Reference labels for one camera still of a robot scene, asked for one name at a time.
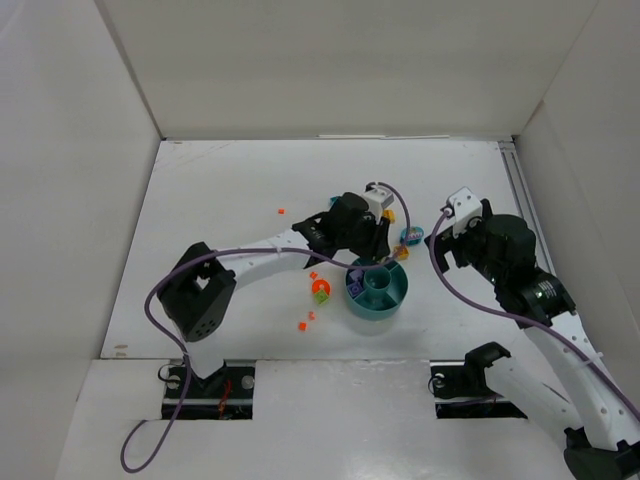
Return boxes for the yellow curved lego brick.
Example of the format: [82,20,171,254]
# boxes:
[383,209,396,224]

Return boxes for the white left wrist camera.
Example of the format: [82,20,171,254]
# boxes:
[362,183,395,218]

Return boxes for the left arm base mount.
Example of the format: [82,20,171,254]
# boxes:
[157,361,256,421]

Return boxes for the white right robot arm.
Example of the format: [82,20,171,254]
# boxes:
[425,188,639,479]

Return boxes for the yellow square lego brick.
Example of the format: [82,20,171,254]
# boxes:
[393,245,410,261]

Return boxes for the aluminium rail at right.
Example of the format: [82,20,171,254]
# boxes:
[498,139,555,274]

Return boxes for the orange round dome lego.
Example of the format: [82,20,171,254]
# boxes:
[311,278,331,295]

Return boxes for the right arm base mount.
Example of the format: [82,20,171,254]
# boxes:
[427,342,527,420]

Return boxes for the teal frog lotus lego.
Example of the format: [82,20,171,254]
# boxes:
[400,226,425,247]

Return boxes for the lime green square lego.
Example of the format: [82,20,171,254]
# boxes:
[313,291,330,305]

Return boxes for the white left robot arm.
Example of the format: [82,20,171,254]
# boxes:
[149,184,394,385]

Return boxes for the teal round divided container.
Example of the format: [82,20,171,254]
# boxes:
[344,258,409,322]

